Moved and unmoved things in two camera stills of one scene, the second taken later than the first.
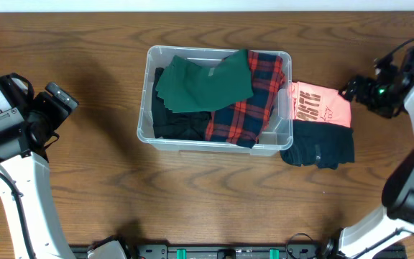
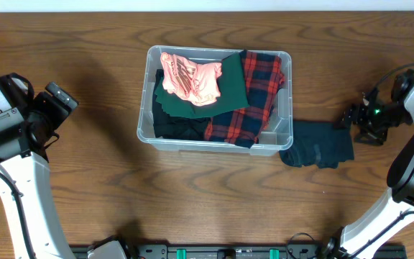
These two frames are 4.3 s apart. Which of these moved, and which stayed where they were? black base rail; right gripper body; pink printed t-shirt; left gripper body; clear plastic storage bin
Moved: right gripper body; pink printed t-shirt
Stayed: clear plastic storage bin; black base rail; left gripper body
